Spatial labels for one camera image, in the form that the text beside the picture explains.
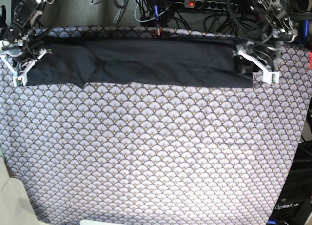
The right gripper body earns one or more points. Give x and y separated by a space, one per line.
20 71

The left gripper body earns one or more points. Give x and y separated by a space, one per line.
265 59

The black T-shirt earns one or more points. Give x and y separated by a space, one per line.
179 61

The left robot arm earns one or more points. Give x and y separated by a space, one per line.
262 47

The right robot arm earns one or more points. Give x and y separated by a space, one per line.
19 44

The red clamp right edge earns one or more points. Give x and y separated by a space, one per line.
310 60

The fan patterned table cloth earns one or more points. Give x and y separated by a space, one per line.
150 154

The red black table clamp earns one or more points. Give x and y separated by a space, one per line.
158 31

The black OpenArm box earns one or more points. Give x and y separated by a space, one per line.
294 203

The white power strip red switch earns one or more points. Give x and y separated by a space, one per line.
205 5

